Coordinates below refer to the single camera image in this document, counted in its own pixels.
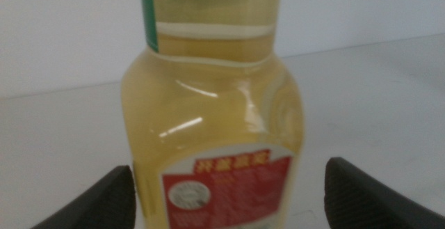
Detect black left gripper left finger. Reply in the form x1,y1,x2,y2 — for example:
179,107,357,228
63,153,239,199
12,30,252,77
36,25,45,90
30,165,137,229

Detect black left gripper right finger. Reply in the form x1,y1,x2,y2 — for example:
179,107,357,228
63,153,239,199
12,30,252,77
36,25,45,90
323,157,445,229

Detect yellow juice bottle red label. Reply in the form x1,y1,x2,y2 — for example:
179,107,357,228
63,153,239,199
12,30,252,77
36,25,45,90
120,0,305,229

